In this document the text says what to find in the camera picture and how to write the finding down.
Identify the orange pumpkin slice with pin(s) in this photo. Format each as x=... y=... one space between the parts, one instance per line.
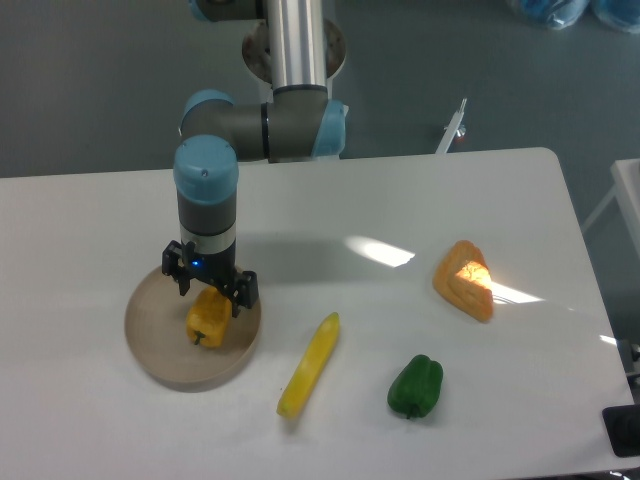
x=463 y=279

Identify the green bell pepper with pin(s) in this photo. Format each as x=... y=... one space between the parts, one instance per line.
x=415 y=392

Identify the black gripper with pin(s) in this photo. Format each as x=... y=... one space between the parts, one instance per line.
x=184 y=264

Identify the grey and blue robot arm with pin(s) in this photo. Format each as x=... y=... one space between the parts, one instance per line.
x=216 y=135

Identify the black device at table edge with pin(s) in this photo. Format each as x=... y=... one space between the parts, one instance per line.
x=622 y=426

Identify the beige round plate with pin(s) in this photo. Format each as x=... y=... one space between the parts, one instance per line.
x=156 y=334

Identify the blue plastic bag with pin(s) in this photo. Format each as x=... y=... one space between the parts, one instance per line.
x=620 y=15
x=549 y=14

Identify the yellow bell pepper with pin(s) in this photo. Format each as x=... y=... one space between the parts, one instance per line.
x=208 y=318

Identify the white side table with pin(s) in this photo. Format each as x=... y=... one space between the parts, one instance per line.
x=625 y=190

